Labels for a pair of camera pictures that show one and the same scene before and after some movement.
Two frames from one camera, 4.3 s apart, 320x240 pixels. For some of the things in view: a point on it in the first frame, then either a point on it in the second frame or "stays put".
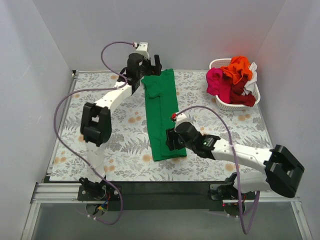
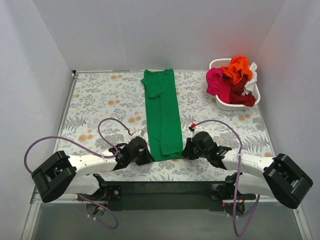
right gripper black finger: [172, 139] to [190, 151]
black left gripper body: [152, 68] to [145, 157]
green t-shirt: [161, 103] stays put
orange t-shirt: [239, 68] stays put
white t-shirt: [249, 87] stays put
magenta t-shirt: [218, 84] stays put
